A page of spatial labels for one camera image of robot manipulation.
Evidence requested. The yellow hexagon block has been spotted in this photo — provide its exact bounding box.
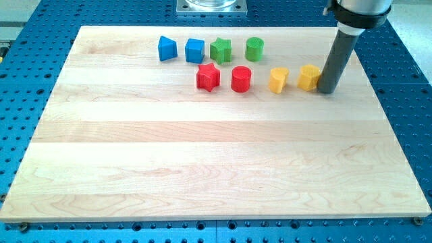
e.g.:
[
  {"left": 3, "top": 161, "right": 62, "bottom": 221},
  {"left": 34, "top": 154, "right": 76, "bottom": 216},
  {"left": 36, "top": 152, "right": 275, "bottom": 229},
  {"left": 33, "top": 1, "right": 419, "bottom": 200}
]
[{"left": 297, "top": 64, "right": 321, "bottom": 91}]

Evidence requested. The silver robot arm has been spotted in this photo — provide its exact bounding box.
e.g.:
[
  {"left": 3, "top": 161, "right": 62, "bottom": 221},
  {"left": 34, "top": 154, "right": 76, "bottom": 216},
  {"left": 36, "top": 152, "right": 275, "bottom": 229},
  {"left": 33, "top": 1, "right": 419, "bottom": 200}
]
[{"left": 323, "top": 0, "right": 392, "bottom": 36}]

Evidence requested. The red star block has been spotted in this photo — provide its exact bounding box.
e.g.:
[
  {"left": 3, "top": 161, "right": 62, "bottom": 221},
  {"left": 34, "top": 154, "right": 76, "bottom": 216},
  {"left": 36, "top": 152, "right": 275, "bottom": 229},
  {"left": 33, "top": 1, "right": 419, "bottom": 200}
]
[{"left": 196, "top": 63, "right": 220, "bottom": 92}]

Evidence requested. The red cylinder block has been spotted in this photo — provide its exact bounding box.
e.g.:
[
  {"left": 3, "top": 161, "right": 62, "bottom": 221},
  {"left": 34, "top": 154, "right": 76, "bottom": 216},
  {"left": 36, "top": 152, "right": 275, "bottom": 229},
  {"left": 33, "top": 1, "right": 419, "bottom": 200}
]
[{"left": 231, "top": 66, "right": 252, "bottom": 92}]

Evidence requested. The green star block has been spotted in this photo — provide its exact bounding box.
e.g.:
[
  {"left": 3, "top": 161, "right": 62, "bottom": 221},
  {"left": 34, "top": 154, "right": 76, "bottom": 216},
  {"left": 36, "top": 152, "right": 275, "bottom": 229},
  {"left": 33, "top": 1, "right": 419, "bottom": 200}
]
[{"left": 210, "top": 37, "right": 232, "bottom": 65}]

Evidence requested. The blue cube block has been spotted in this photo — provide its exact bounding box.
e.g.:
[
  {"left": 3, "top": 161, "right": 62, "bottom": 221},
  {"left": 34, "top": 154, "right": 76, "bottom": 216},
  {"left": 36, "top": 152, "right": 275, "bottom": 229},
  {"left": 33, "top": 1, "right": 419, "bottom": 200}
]
[{"left": 185, "top": 38, "right": 205, "bottom": 63}]

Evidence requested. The green cylinder block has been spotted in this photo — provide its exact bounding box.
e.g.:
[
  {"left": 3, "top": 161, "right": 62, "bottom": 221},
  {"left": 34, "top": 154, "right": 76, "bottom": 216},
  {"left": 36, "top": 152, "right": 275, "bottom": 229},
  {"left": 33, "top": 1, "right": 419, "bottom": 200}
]
[{"left": 245, "top": 37, "right": 264, "bottom": 62}]

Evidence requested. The blue triangular prism block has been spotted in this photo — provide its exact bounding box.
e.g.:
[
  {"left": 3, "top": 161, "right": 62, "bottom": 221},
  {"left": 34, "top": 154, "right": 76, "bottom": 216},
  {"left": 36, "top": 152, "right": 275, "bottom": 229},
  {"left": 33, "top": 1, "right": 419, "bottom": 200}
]
[{"left": 158, "top": 36, "right": 178, "bottom": 61}]

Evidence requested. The light wooden board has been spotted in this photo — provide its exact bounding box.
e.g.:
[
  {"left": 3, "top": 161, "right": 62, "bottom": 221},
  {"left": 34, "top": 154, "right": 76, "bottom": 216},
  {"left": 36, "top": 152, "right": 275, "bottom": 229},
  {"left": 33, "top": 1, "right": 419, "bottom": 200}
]
[{"left": 1, "top": 26, "right": 431, "bottom": 223}]

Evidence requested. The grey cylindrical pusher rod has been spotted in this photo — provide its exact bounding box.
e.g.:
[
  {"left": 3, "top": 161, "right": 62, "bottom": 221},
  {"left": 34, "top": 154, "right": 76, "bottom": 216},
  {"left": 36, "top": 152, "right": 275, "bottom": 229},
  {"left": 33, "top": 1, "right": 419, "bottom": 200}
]
[{"left": 317, "top": 30, "right": 359, "bottom": 94}]

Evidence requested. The left board stop bolt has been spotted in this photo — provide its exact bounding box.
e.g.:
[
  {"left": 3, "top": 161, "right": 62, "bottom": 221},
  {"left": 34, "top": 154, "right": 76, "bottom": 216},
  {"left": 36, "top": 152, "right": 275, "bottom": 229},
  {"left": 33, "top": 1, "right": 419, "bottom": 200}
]
[{"left": 18, "top": 222, "right": 29, "bottom": 233}]

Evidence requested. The board stop bolt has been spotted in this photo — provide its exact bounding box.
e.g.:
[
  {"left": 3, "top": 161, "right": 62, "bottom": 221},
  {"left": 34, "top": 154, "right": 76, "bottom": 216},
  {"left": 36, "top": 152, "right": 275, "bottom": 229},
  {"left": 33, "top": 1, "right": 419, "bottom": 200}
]
[
  {"left": 18, "top": 222, "right": 29, "bottom": 233},
  {"left": 412, "top": 217, "right": 423, "bottom": 226}
]

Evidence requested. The right board stop bolt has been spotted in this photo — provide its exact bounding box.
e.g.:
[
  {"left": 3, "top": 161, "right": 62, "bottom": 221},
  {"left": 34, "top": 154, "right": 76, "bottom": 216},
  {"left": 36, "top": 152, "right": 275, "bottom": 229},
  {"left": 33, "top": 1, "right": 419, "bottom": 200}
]
[{"left": 412, "top": 217, "right": 423, "bottom": 226}]

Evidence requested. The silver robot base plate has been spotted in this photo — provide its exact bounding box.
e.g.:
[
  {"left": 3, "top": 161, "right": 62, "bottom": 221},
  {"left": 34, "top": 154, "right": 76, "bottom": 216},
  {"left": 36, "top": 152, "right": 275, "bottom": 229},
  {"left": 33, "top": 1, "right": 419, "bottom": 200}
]
[{"left": 175, "top": 0, "right": 248, "bottom": 16}]

